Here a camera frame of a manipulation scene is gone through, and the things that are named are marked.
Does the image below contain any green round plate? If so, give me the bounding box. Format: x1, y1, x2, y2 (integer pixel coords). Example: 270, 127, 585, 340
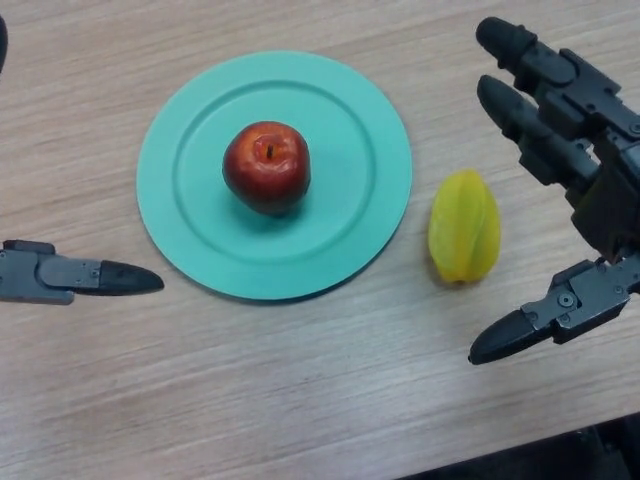
136, 49, 414, 303

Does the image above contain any yellow starfruit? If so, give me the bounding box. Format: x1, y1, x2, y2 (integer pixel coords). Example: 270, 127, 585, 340
427, 168, 502, 285

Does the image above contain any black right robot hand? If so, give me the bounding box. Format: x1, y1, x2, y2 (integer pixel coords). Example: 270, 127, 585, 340
467, 16, 640, 366

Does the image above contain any red apple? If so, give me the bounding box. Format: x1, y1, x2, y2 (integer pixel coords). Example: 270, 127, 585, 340
222, 121, 312, 218

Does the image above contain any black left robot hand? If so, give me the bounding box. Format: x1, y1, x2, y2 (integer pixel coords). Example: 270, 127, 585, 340
0, 14, 165, 306

